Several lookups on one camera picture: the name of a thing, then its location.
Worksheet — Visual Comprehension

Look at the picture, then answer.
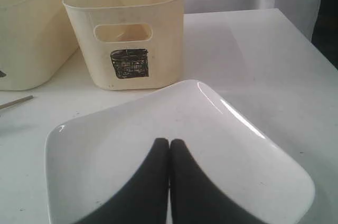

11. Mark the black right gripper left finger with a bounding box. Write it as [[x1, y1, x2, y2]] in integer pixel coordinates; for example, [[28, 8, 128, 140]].
[[83, 138, 169, 223]]

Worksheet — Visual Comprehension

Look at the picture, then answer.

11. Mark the cream bin triangle mark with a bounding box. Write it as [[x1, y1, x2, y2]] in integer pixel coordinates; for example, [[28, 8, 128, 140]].
[[1, 0, 78, 91]]

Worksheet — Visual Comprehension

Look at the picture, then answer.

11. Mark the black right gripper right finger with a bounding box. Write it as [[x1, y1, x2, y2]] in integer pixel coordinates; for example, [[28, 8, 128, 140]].
[[170, 139, 249, 223]]

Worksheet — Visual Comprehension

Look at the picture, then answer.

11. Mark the cream bin square mark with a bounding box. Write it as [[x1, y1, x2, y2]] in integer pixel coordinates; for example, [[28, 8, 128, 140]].
[[63, 0, 184, 90]]

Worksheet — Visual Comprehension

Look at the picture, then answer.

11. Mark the white square ceramic plate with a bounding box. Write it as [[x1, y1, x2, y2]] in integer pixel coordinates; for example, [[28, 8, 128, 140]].
[[45, 80, 315, 223]]

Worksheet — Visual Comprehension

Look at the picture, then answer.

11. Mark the wooden chopstick upper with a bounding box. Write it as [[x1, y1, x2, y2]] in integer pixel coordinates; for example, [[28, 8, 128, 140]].
[[0, 95, 34, 110]]

